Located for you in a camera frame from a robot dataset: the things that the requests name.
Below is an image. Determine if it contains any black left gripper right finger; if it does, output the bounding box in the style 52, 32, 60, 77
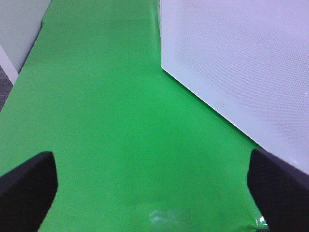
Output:
247, 148, 309, 232

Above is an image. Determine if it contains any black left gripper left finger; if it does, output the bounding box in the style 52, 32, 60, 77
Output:
0, 151, 58, 232

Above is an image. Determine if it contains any white microwave door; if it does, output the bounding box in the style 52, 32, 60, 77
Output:
160, 0, 309, 173

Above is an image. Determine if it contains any green table cloth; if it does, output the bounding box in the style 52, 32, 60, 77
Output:
0, 0, 267, 232

